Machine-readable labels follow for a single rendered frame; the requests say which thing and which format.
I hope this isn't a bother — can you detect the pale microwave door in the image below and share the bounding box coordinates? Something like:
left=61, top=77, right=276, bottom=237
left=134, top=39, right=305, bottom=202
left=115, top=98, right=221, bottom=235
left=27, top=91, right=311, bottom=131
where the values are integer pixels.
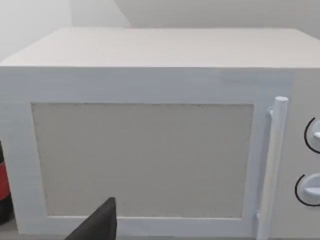
left=0, top=66, right=294, bottom=238

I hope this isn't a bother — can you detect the black and red bottle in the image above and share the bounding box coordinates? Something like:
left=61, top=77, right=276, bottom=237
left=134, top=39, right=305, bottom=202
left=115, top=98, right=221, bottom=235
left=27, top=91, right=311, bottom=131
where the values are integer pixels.
left=0, top=139, right=13, bottom=226

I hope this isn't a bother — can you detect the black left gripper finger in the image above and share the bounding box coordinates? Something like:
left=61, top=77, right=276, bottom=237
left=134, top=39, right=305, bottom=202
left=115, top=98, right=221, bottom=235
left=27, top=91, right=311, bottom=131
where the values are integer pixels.
left=64, top=196, right=118, bottom=240

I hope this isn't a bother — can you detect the pale microwave door handle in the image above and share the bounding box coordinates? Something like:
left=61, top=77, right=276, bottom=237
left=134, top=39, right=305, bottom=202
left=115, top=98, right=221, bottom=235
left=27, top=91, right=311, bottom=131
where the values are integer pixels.
left=255, top=96, right=289, bottom=240

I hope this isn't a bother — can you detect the pale microwave knob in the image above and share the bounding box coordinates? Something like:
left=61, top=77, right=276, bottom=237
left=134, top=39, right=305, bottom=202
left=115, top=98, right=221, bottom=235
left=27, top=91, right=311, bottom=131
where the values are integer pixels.
left=303, top=117, right=320, bottom=154
left=294, top=173, right=320, bottom=207

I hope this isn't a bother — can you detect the pale microwave oven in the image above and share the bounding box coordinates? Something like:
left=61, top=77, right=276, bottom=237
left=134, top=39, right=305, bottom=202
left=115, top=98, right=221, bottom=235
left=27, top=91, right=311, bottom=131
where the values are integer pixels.
left=0, top=27, right=320, bottom=240

